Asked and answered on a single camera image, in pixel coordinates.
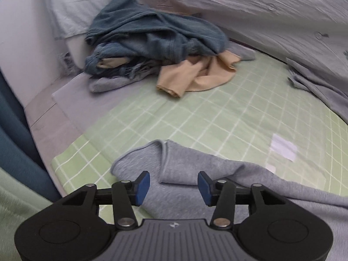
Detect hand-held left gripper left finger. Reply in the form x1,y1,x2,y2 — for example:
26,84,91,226
61,171,151,229

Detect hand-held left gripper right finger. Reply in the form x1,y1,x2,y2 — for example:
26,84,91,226
198,171,287,229

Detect grey sweatpants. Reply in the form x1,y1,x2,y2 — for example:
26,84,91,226
111,58,348,261

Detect green checked mat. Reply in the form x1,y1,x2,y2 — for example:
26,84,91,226
52,52,348,199

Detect large white tape patch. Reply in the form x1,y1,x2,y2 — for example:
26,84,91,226
271,134,298,162

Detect grey foam underlay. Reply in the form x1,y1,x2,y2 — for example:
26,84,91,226
52,73,153,135

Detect light grey garment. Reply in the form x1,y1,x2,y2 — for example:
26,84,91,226
88,45,256,93

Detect beige garment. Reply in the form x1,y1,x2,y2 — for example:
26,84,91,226
96,52,241,98

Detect light green fuzzy cloth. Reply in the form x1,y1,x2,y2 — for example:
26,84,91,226
0,166,55,261

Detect teal curtain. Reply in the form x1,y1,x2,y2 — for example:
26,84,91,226
0,71,60,204

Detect frayed light blue jeans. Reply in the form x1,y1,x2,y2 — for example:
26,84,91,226
84,42,164,80

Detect white board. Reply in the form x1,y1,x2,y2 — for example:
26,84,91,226
65,35,93,71

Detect dark blue denim jeans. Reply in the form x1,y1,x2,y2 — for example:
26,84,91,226
85,0,230,63

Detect grey carrot print sheet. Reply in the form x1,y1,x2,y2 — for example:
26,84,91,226
43,0,348,68

